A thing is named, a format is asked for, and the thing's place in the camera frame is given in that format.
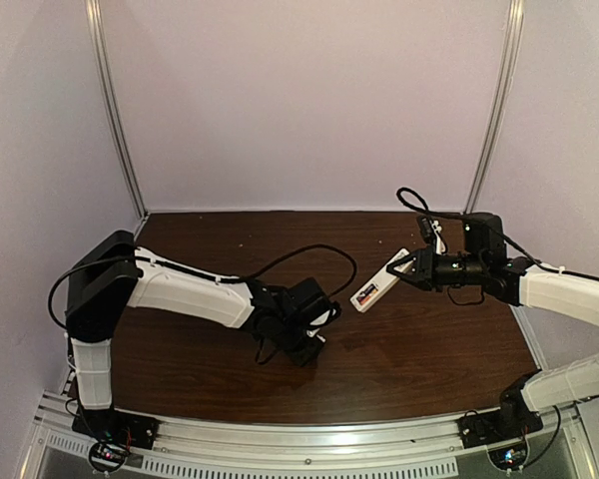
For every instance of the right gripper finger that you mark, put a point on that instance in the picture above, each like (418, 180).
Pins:
(406, 273)
(404, 257)

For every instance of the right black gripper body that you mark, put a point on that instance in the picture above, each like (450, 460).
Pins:
(423, 268)

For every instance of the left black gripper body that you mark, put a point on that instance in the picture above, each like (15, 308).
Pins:
(305, 352)

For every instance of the white remote control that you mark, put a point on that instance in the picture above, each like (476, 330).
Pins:
(384, 283)

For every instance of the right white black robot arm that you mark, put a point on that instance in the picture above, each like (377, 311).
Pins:
(522, 281)

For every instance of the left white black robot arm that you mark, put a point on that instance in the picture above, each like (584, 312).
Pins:
(117, 274)

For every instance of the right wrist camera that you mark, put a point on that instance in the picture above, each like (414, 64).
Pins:
(430, 231)

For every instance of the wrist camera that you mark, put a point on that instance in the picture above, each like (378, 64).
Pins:
(430, 231)
(332, 314)

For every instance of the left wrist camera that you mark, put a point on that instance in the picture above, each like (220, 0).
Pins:
(332, 314)

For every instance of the front aluminium rail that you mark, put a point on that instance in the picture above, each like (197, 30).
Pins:
(418, 448)

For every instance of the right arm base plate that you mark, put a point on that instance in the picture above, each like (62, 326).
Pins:
(486, 428)

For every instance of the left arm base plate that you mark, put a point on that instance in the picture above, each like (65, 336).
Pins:
(113, 426)

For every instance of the right aluminium frame post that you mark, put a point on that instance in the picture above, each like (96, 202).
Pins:
(508, 61)

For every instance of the aluminium frame post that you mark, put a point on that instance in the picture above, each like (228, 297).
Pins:
(112, 111)
(508, 61)

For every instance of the left aluminium frame post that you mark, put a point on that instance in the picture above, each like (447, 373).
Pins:
(112, 111)

